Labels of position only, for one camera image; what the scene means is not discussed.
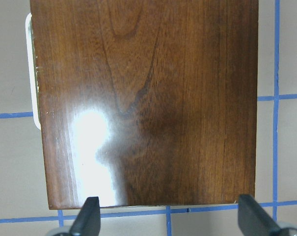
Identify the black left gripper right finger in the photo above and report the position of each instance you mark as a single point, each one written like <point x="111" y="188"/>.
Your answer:
<point x="253" y="219"/>

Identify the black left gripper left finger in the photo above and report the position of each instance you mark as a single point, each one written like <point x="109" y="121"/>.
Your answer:
<point x="88" y="221"/>

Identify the white drawer handle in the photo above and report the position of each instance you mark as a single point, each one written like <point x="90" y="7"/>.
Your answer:
<point x="32" y="71"/>

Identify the dark wooden drawer cabinet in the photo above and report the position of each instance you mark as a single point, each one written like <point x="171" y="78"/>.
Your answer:
<point x="147" y="102"/>

